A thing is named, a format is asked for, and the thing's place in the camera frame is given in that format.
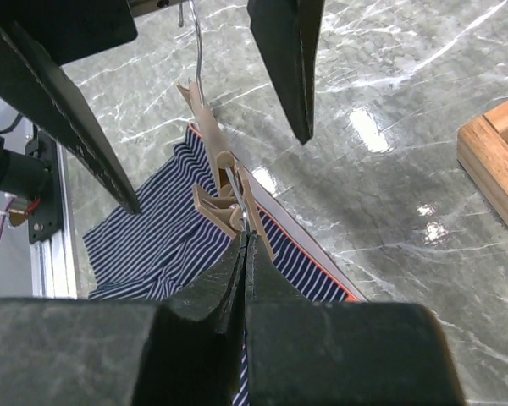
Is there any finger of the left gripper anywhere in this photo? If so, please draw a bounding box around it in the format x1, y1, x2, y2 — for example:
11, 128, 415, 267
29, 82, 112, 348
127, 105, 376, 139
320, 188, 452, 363
247, 0, 325, 144
0, 23, 141, 214

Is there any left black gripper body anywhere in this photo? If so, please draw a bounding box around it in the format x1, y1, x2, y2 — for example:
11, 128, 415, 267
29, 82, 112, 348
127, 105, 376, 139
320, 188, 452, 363
0, 0, 137, 65

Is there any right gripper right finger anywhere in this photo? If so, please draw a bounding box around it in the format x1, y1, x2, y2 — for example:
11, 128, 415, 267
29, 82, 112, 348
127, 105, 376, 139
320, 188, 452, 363
245, 234, 465, 405

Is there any wooden drying rack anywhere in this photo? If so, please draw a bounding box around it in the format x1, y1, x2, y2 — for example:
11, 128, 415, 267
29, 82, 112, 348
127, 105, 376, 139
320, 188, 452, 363
456, 100, 508, 226

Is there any striped navy underwear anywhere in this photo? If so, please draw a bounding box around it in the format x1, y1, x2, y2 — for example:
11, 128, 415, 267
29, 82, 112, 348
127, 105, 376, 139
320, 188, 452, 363
81, 122, 365, 406

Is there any wooden clip hanger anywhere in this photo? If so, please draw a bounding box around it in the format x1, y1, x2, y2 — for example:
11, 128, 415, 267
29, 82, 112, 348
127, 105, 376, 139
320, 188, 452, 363
176, 1, 274, 259

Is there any aluminium mounting rail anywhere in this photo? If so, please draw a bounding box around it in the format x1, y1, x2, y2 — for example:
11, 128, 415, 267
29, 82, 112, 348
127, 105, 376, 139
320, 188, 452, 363
30, 145, 80, 299

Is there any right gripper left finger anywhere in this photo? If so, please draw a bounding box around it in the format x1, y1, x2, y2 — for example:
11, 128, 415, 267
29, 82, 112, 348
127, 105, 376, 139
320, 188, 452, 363
0, 235, 246, 405

